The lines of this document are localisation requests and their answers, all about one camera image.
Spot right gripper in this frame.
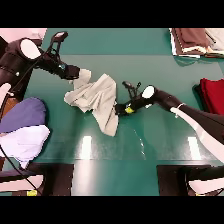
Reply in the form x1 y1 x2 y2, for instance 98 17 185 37
114 97 148 117

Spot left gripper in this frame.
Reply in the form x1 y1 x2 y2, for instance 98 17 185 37
60 63 81 81

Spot beige trousers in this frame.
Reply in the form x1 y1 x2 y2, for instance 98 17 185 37
63 68 120 138

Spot purple garment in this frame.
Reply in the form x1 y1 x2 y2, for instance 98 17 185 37
0 96 48 135

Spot red garment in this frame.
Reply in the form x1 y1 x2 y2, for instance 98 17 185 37
199 77 224 116

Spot brown garment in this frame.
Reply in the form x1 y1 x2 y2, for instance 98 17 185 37
173 27 214 56

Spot pale grey garment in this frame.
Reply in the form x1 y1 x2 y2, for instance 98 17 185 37
204 27 224 55

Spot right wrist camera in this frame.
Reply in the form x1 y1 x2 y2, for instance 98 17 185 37
121 80 143 101

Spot black cable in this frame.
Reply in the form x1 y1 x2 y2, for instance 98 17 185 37
0 145 44 197

